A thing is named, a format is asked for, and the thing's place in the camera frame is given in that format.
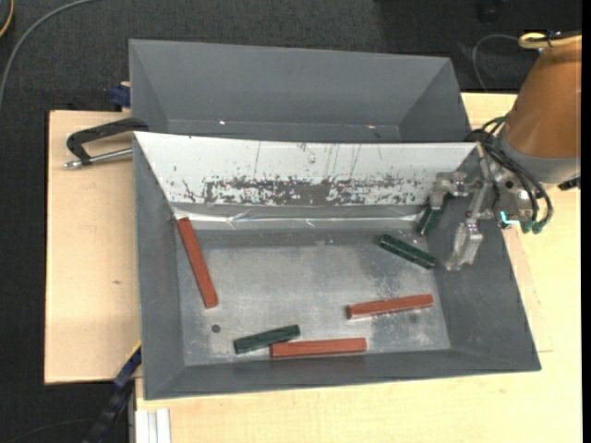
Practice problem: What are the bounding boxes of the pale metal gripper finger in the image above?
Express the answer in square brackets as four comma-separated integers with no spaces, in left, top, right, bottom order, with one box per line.
[426,171,469,214]
[444,217,485,272]

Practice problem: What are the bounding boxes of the dark green flat block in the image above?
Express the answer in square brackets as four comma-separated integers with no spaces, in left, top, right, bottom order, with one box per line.
[232,324,302,355]
[378,233,438,270]
[415,205,440,238]

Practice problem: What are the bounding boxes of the red-brown flat block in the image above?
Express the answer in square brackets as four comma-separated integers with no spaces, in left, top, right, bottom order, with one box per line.
[176,216,220,310]
[345,293,436,321]
[269,337,368,359]

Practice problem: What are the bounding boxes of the grey metal bin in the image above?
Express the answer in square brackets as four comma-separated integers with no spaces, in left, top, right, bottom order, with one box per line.
[127,38,542,401]

